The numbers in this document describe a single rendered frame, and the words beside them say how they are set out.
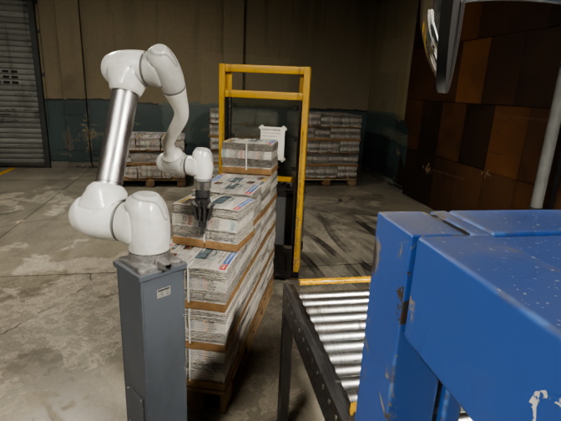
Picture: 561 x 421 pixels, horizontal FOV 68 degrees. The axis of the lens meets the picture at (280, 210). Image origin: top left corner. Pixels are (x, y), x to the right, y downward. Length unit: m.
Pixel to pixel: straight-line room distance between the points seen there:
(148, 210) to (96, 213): 0.21
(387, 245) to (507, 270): 0.12
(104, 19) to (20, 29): 1.46
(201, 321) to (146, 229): 0.76
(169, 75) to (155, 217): 0.56
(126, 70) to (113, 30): 7.30
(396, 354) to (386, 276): 0.07
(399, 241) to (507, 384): 0.15
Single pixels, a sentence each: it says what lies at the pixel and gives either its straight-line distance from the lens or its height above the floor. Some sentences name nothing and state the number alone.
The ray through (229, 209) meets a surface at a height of 1.06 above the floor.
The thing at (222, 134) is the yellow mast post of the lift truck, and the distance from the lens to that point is 3.64.
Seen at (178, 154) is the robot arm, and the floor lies 1.33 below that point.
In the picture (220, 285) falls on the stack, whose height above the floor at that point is 0.75.
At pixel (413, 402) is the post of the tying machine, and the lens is 0.47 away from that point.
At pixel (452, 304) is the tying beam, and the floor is 1.52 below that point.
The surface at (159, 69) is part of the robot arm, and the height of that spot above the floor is 1.72.
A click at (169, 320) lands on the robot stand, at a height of 0.78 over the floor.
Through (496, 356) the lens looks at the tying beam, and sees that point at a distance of 0.31.
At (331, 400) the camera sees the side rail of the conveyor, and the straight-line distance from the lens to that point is 1.36.
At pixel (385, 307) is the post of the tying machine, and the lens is 0.43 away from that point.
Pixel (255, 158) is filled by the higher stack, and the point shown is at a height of 1.18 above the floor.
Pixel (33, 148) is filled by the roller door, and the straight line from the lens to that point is 9.50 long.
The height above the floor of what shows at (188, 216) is 1.00.
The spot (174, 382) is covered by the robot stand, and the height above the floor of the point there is 0.48.
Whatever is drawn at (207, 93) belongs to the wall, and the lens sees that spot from 8.93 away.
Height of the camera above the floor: 1.66
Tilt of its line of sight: 16 degrees down
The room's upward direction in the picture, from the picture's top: 3 degrees clockwise
